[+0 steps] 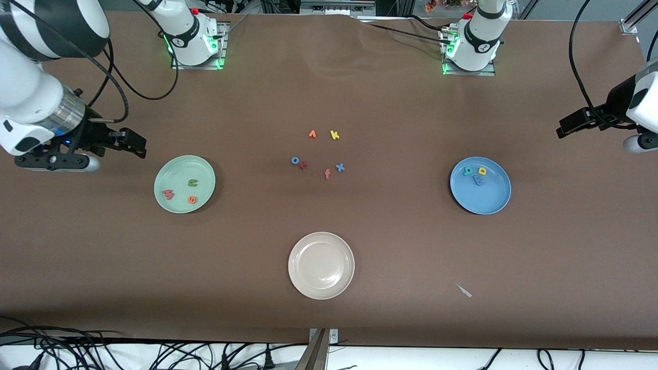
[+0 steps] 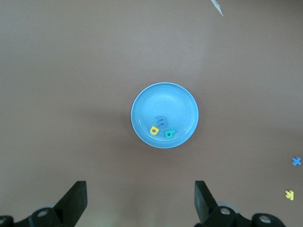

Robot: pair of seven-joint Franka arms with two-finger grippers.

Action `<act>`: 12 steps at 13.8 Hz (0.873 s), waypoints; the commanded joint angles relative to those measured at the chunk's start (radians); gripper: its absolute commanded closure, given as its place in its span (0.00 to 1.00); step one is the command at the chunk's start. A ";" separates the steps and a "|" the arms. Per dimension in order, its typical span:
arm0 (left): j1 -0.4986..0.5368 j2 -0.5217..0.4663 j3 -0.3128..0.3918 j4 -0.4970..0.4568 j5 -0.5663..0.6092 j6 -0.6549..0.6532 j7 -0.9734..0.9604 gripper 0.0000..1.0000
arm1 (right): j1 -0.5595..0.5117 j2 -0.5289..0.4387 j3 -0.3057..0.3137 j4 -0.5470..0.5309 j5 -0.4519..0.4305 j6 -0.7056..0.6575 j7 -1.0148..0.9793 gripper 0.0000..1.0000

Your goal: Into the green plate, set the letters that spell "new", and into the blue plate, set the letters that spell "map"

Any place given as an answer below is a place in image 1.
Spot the light green plate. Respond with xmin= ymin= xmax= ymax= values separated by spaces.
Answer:
xmin=154 ymin=155 xmax=216 ymax=214

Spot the blue plate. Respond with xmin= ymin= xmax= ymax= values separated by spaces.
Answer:
xmin=450 ymin=156 xmax=512 ymax=215

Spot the brown table cover sheet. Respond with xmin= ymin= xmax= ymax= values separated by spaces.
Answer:
xmin=0 ymin=9 xmax=658 ymax=351

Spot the beige plate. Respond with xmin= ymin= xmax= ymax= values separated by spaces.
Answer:
xmin=288 ymin=232 xmax=355 ymax=300

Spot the grey power strip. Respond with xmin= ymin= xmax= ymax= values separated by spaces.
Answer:
xmin=300 ymin=0 xmax=376 ymax=16

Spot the grey metal beam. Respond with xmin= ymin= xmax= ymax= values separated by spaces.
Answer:
xmin=296 ymin=329 xmax=330 ymax=370

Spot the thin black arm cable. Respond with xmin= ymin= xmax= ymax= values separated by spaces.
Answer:
xmin=100 ymin=0 xmax=179 ymax=101

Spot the aluminium frame profile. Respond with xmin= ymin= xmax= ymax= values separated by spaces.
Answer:
xmin=619 ymin=0 xmax=658 ymax=35

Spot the black base power cable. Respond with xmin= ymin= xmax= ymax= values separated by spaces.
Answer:
xmin=360 ymin=14 xmax=455 ymax=47

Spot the black cable tangle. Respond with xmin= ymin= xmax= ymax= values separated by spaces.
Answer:
xmin=0 ymin=316 xmax=126 ymax=370

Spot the black cable bundle with plugs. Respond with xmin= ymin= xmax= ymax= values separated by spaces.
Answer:
xmin=147 ymin=340 xmax=309 ymax=370

